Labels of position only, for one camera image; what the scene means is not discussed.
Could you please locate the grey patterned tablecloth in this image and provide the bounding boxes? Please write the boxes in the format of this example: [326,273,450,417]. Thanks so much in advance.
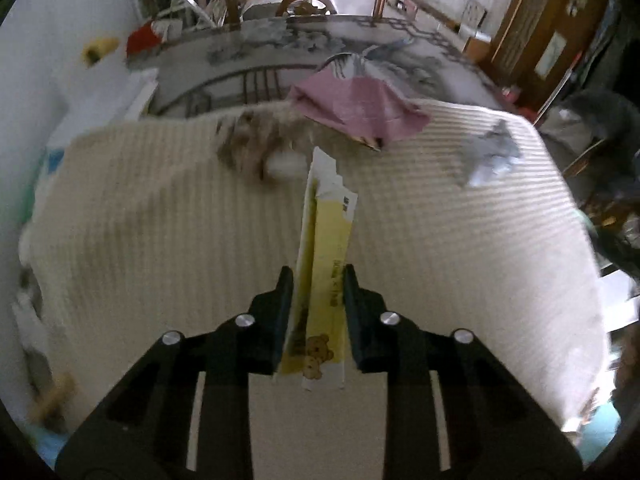
[125,15,506,121]

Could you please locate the red plastic bag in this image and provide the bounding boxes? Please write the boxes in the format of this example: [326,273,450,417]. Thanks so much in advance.
[125,21,171,57]

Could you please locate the white crumpled cloth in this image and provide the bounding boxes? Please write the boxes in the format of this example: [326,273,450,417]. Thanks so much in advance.
[12,270,51,361]

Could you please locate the navy blue jacket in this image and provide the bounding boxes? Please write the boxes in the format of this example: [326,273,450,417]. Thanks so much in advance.
[537,87,640,186]

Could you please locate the pink cloth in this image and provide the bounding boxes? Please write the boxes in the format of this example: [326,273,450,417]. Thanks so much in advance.
[287,67,433,153]

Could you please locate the yellow stick packet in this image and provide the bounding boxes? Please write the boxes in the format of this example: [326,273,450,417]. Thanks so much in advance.
[272,146,360,392]

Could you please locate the brown crumpled scraps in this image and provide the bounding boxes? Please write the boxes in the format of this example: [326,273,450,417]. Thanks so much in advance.
[215,107,311,181]

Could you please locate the cream striped cloth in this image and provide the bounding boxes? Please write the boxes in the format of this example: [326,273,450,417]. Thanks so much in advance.
[20,100,608,480]

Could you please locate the crumpled white paper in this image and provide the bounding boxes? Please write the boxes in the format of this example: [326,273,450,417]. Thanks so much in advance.
[457,120,523,188]

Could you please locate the white foam box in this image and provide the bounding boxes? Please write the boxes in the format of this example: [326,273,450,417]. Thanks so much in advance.
[47,67,161,146]

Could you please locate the small yellow object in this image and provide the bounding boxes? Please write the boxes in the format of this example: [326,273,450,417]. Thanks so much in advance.
[82,36,121,68]

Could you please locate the wooden door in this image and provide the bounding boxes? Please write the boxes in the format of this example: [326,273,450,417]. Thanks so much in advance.
[492,0,586,81]

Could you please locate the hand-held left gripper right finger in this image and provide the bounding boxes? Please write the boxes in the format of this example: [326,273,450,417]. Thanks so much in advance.
[342,264,583,480]

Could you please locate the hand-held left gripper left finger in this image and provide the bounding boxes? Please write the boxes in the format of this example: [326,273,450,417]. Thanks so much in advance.
[55,266,296,480]

